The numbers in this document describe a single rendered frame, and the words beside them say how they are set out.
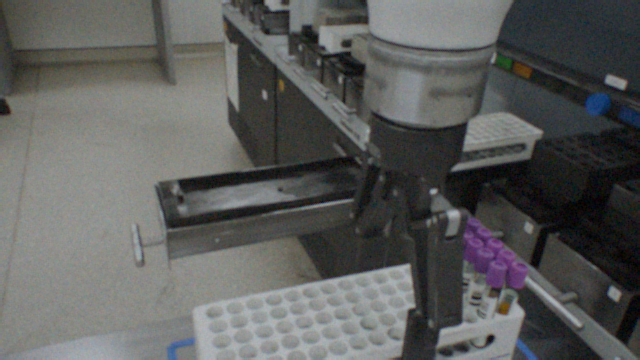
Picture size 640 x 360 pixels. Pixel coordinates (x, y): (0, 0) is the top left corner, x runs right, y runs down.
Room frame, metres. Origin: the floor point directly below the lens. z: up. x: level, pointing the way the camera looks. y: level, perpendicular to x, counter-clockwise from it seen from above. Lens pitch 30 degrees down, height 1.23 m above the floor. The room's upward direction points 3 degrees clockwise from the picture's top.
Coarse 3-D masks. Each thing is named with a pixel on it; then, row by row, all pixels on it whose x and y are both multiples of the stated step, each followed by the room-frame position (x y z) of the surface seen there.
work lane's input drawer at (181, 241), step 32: (320, 160) 0.81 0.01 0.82; (352, 160) 0.84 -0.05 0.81; (160, 192) 0.69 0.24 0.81; (192, 192) 0.71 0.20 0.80; (224, 192) 0.71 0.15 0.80; (256, 192) 0.72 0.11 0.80; (288, 192) 0.72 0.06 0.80; (320, 192) 0.73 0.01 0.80; (352, 192) 0.72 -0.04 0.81; (448, 192) 0.78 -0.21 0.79; (480, 192) 0.80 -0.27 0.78; (160, 224) 0.67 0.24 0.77; (192, 224) 0.62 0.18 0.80; (224, 224) 0.63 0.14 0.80; (256, 224) 0.65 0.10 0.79; (288, 224) 0.67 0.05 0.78; (320, 224) 0.69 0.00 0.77; (352, 224) 0.71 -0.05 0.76
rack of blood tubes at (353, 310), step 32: (288, 288) 0.40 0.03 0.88; (320, 288) 0.41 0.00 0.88; (352, 288) 0.42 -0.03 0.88; (384, 288) 0.42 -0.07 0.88; (224, 320) 0.36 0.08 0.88; (256, 320) 0.37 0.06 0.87; (288, 320) 0.36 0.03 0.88; (320, 320) 0.37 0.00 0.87; (352, 320) 0.36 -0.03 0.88; (384, 320) 0.38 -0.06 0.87; (480, 320) 0.37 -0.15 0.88; (512, 320) 0.38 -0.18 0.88; (224, 352) 0.32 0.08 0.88; (256, 352) 0.33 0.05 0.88; (288, 352) 0.32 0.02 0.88; (320, 352) 0.33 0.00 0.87; (352, 352) 0.33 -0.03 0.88; (384, 352) 0.33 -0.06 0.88; (448, 352) 0.38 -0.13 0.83; (480, 352) 0.37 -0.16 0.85; (512, 352) 0.38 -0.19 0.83
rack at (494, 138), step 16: (480, 128) 0.89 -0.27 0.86; (496, 128) 0.88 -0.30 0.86; (512, 128) 0.89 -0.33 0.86; (528, 128) 0.89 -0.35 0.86; (464, 144) 0.81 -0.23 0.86; (480, 144) 0.82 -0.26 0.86; (496, 144) 0.83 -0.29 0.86; (512, 144) 0.90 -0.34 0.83; (528, 144) 0.86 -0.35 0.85; (464, 160) 0.86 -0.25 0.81; (480, 160) 0.82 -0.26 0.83; (496, 160) 0.83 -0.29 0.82; (512, 160) 0.85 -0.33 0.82
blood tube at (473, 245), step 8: (472, 240) 0.43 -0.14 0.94; (472, 248) 0.42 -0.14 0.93; (480, 248) 0.42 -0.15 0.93; (464, 256) 0.42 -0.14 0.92; (472, 256) 0.41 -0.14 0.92; (464, 264) 0.42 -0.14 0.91; (472, 264) 0.42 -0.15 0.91; (464, 272) 0.42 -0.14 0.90; (472, 272) 0.42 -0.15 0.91; (464, 280) 0.42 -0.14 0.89; (464, 288) 0.41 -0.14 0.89
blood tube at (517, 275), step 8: (512, 264) 0.39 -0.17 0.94; (520, 264) 0.39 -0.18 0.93; (512, 272) 0.39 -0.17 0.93; (520, 272) 0.38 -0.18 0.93; (512, 280) 0.38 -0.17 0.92; (520, 280) 0.38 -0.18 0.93; (512, 288) 0.38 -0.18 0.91; (504, 296) 0.39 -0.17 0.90; (512, 296) 0.38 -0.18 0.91; (504, 304) 0.39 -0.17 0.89; (512, 304) 0.38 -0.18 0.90; (504, 312) 0.38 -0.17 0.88
